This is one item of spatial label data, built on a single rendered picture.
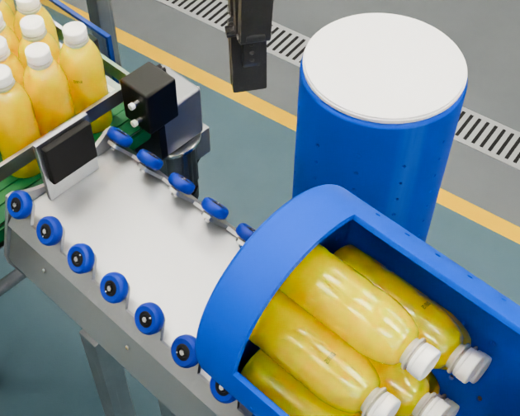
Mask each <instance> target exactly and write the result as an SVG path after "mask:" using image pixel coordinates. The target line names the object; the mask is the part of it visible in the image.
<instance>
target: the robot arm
mask: <svg viewBox="0 0 520 416"><path fill-rule="evenodd" d="M273 2H274V0H228V6H227V12H228V13H229V15H230V16H231V17H232V18H228V19H227V22H228V25H227V26H225V34H226V37H227V38H228V39H229V71H230V82H231V85H232V88H233V92H246V91H252V90H258V89H264V88H266V87H267V41H269V40H271V37H272V12H273Z"/></svg>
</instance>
